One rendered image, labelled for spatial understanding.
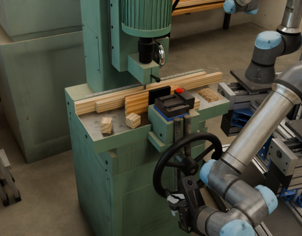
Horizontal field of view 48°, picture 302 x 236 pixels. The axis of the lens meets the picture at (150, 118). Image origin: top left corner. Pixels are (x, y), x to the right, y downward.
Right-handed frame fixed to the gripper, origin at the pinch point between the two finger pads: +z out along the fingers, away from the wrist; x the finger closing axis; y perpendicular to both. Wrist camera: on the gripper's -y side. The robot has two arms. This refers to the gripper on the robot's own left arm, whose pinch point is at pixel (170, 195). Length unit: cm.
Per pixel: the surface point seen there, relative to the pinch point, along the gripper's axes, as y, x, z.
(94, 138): -23.2, -16.5, 15.4
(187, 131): -18.2, 13.6, 3.9
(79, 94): -38, -7, 61
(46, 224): 31, -33, 101
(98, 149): -18.9, -15.9, 16.3
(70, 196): 24, -14, 114
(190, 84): -32, 33, 27
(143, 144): -15.1, 2.2, 18.4
